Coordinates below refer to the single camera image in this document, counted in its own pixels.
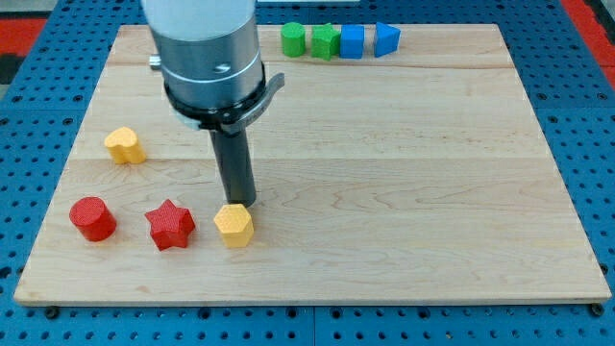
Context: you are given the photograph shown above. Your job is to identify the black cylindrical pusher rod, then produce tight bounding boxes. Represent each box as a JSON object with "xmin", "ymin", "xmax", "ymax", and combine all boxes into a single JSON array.
[{"xmin": 209, "ymin": 131, "xmax": 257, "ymax": 208}]

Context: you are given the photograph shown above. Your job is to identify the yellow heart block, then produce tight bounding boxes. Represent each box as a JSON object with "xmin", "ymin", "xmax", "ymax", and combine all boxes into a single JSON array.
[{"xmin": 104, "ymin": 127, "xmax": 146, "ymax": 164}]

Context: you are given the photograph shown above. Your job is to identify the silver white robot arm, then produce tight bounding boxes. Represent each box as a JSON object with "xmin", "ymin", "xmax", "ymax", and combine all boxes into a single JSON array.
[{"xmin": 141, "ymin": 0, "xmax": 284, "ymax": 207}]

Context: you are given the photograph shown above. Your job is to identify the yellow hexagon block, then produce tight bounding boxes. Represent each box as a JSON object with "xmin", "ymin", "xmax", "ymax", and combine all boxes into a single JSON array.
[{"xmin": 213, "ymin": 204, "xmax": 254, "ymax": 248}]

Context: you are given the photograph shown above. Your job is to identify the red star block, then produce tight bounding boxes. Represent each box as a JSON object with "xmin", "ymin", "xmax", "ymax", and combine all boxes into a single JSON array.
[{"xmin": 145, "ymin": 199, "xmax": 196, "ymax": 251}]

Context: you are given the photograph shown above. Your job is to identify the green cylinder block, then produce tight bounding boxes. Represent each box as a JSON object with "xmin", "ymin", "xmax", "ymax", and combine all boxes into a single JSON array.
[{"xmin": 281, "ymin": 22, "xmax": 306, "ymax": 58}]

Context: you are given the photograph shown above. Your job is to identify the green star block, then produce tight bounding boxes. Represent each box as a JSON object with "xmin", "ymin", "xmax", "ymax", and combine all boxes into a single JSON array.
[{"xmin": 310, "ymin": 23, "xmax": 341, "ymax": 61}]

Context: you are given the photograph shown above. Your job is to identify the red cylinder block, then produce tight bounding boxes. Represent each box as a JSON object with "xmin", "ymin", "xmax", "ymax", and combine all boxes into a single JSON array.
[{"xmin": 69, "ymin": 196, "xmax": 116, "ymax": 241}]

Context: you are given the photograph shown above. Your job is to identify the blue cube block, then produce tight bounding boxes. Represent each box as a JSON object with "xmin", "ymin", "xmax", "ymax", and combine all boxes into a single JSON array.
[{"xmin": 339, "ymin": 24, "xmax": 365, "ymax": 59}]

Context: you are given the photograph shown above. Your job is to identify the light wooden board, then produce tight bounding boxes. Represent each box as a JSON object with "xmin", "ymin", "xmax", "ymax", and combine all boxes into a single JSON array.
[{"xmin": 13, "ymin": 24, "xmax": 611, "ymax": 307}]

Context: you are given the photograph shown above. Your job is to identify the blue triangle block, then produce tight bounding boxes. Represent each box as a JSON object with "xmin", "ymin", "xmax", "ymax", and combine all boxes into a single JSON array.
[{"xmin": 374, "ymin": 22, "xmax": 401, "ymax": 58}]

